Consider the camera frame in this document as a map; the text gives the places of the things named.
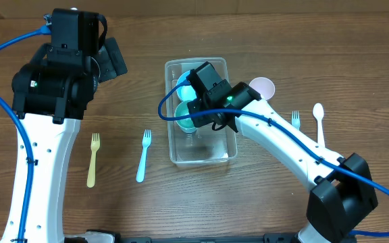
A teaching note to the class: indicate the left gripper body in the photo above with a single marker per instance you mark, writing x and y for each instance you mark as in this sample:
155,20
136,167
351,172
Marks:
114,61

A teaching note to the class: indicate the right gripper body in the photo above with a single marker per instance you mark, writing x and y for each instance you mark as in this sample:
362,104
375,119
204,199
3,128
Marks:
199,106

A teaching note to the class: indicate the light blue bowl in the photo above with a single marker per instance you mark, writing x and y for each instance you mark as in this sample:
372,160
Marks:
185,93

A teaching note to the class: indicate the green plastic cup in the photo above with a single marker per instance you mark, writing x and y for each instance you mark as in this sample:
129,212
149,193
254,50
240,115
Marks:
186,124

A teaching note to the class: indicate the light blue plastic fork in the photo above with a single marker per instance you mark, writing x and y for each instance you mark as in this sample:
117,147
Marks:
146,142

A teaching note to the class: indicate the pink plastic cup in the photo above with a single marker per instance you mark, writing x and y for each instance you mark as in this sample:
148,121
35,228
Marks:
264,86

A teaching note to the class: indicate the yellow plastic fork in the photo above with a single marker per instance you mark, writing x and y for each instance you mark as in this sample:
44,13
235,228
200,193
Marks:
94,146

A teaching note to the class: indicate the green plastic fork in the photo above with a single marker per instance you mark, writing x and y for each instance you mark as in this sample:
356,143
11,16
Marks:
295,120

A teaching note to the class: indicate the pink plastic spoon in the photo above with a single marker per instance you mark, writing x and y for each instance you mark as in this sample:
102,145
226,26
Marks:
318,114

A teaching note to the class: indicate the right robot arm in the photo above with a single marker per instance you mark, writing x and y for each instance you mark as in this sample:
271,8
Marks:
341,191

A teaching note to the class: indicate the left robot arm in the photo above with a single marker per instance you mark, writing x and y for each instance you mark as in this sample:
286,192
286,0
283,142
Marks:
44,147

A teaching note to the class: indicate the clear plastic container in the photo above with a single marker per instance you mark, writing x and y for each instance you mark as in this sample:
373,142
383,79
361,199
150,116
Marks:
197,146

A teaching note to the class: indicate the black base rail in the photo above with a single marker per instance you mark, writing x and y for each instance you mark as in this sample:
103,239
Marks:
201,240

